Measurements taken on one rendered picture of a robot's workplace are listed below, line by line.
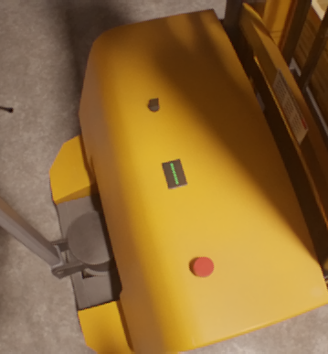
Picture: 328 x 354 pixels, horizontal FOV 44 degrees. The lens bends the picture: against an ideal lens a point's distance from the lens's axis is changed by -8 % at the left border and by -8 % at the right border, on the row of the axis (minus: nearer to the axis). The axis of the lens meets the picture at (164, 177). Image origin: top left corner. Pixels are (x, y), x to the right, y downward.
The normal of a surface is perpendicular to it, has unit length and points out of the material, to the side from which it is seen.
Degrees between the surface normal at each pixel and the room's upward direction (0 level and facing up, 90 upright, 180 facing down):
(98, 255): 0
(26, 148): 0
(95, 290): 0
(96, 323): 22
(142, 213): 45
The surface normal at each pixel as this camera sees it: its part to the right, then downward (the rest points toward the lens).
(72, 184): -0.37, -0.26
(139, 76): -0.02, -0.38
